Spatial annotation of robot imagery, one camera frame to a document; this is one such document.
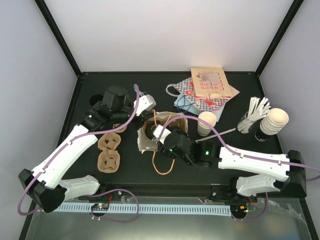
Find black cup lid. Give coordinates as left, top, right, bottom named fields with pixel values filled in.
left=145, top=124, right=157, bottom=140

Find pulp cup carrier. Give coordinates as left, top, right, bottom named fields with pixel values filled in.
left=97, top=132, right=121, bottom=174
left=112, top=123, right=127, bottom=134

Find single white stirrer packet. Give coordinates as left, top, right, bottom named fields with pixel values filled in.
left=195, top=128, right=236, bottom=143

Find kraft paper bag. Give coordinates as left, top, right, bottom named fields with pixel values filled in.
left=136, top=109, right=190, bottom=175

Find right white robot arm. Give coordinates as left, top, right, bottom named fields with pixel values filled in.
left=152, top=129, right=307, bottom=202

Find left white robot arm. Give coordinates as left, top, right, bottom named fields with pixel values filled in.
left=18, top=84, right=156, bottom=213

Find light blue paper bag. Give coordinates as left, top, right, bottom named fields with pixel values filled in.
left=173, top=94, right=225, bottom=122

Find blue checkered paper bag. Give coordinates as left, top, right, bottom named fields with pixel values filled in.
left=168, top=77, right=231, bottom=112

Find white stirrer packets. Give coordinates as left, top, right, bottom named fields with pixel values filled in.
left=245, top=97, right=271, bottom=123

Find clear stirrer holder cup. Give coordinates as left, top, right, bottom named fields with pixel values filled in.
left=237, top=112, right=256, bottom=134

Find pink cakes paper bag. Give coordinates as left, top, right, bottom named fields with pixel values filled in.
left=190, top=67, right=240, bottom=101

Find small circuit board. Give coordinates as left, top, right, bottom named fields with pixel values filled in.
left=91, top=203, right=110, bottom=211

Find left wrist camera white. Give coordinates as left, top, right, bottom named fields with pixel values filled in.
left=135, top=94, right=157, bottom=116

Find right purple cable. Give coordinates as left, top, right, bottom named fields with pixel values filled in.
left=162, top=114, right=320, bottom=182

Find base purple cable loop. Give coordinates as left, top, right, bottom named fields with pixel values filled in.
left=90, top=188, right=140, bottom=223

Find light blue cable duct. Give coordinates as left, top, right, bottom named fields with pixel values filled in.
left=55, top=202, right=231, bottom=217

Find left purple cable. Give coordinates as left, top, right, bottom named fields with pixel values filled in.
left=16, top=83, right=143, bottom=216

